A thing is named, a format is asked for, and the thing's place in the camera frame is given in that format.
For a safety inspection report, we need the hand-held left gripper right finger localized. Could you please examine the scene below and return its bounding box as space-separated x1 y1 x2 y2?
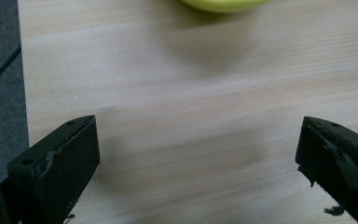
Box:
295 116 358 224

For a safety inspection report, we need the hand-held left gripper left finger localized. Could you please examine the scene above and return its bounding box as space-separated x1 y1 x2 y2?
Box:
0 114 102 224

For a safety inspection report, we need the yellow-green bowl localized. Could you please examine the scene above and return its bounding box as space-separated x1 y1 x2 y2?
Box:
178 0 271 14

